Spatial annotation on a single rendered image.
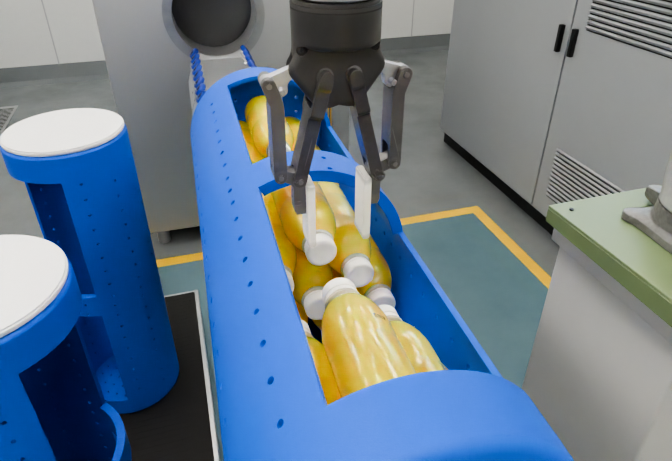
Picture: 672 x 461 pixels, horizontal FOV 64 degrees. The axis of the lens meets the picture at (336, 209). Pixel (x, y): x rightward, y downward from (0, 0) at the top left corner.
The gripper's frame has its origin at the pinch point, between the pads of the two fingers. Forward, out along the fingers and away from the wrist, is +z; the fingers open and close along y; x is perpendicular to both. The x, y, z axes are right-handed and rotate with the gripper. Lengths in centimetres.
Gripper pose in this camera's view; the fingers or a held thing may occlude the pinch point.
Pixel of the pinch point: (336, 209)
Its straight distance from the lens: 53.3
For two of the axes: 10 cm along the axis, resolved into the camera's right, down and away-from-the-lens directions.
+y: -9.6, 1.4, -2.3
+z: 0.0, 8.5, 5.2
